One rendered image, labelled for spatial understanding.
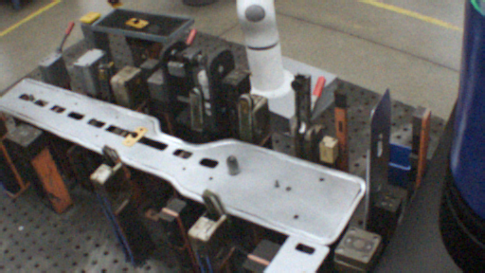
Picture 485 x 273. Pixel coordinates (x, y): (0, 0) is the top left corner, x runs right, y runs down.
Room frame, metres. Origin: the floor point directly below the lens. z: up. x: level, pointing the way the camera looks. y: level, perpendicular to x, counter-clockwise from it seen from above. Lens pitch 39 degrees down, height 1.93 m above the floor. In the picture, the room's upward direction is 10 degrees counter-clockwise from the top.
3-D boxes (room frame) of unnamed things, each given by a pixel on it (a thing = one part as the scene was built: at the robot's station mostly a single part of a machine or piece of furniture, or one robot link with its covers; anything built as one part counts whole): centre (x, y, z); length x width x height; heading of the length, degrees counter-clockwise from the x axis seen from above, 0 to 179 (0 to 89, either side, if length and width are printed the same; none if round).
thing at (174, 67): (1.33, 0.09, 0.94); 0.18 x 0.13 x 0.49; 51
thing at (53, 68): (1.74, 0.65, 0.88); 0.11 x 0.10 x 0.36; 141
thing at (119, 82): (1.46, 0.33, 0.89); 0.13 x 0.11 x 0.38; 141
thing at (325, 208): (1.25, 0.32, 1.00); 1.38 x 0.22 x 0.02; 51
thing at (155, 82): (1.41, 0.20, 0.89); 0.13 x 0.11 x 0.38; 141
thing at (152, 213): (1.25, 0.29, 0.84); 0.13 x 0.05 x 0.29; 141
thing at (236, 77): (1.26, -0.01, 0.91); 0.07 x 0.05 x 0.42; 141
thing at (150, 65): (1.47, 0.24, 0.90); 0.05 x 0.05 x 0.40; 51
